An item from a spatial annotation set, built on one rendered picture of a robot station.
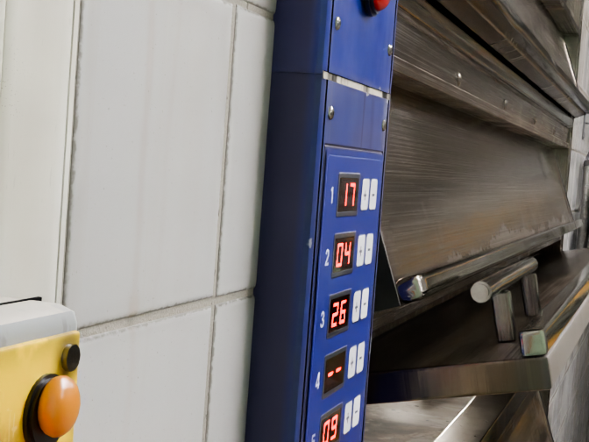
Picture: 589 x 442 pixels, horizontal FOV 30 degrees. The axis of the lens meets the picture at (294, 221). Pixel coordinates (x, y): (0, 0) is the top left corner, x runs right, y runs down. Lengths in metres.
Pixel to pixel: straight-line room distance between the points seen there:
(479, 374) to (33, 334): 0.59
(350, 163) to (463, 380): 0.23
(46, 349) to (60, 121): 0.12
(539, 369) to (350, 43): 0.30
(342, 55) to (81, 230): 0.25
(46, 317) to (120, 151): 0.18
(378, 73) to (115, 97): 0.30
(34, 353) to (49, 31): 0.13
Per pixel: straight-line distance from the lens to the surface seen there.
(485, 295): 0.84
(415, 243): 0.95
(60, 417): 0.27
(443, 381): 0.84
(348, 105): 0.65
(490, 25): 1.18
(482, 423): 1.72
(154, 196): 0.48
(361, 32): 0.67
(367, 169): 0.70
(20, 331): 0.27
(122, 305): 0.47
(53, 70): 0.37
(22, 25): 0.36
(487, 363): 0.83
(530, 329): 0.82
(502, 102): 1.52
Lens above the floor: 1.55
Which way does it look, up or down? 3 degrees down
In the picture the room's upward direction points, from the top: 4 degrees clockwise
